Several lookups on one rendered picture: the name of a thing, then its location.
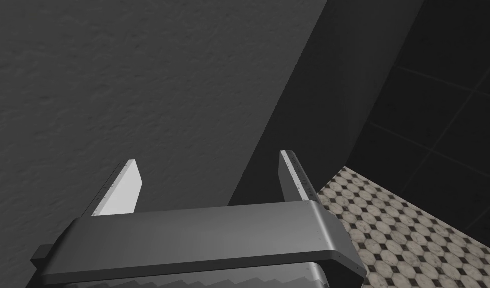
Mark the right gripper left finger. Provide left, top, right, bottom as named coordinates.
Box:
left=81, top=159, right=143, bottom=219

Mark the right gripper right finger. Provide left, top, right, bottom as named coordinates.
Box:
left=278, top=150, right=321, bottom=204

